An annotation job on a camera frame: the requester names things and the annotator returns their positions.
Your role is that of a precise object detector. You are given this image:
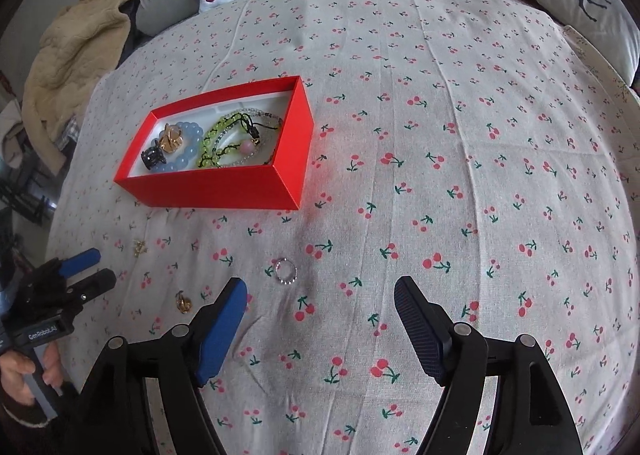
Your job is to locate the green bead bracelet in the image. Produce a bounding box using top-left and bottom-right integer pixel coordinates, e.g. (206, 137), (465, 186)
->
(197, 116), (246, 170)

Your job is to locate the plaid cloth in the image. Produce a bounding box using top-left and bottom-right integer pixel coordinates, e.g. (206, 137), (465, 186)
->
(55, 115), (83, 143)

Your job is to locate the person's left hand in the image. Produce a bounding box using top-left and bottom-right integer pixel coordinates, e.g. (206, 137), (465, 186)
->
(0, 342), (65, 407)

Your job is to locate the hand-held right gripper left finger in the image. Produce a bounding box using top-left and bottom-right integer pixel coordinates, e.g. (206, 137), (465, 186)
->
(77, 277), (248, 455)

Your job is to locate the deer print pillow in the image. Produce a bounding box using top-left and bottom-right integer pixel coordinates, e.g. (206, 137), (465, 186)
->
(512, 0), (640, 83)

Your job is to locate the thin silver ring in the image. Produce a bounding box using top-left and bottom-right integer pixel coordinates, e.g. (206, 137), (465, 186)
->
(274, 259), (298, 285)

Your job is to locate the blue bead bracelet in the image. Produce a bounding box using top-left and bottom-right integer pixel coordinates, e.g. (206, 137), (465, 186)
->
(150, 121), (203, 173)

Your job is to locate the silver bead bracelet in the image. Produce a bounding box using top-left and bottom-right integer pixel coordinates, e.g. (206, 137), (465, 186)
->
(215, 107), (286, 166)

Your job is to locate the large gold flower ring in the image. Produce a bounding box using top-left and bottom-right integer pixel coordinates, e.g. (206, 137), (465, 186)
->
(159, 127), (185, 153)

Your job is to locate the beige quilted blanket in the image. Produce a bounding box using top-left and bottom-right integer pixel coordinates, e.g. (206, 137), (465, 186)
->
(22, 0), (151, 146)

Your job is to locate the person's left forearm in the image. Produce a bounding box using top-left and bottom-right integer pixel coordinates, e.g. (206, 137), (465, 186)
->
(0, 385), (81, 455)

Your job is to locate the pink bead cord charm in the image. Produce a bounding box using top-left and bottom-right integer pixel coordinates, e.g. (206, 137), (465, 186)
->
(235, 112), (281, 156)

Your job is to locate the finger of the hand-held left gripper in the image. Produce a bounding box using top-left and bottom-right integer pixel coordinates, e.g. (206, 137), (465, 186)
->
(60, 269), (117, 308)
(47, 248), (101, 281)

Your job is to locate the cherry print bedsheet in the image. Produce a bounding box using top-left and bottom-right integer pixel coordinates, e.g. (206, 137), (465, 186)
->
(45, 0), (640, 455)

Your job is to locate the red cardboard box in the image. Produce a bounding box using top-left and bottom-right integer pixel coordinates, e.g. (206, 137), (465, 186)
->
(114, 76), (315, 210)

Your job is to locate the black hair clip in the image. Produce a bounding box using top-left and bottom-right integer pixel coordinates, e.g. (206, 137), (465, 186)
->
(141, 145), (166, 170)

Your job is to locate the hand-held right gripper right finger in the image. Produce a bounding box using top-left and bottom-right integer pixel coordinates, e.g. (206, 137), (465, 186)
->
(394, 276), (583, 455)

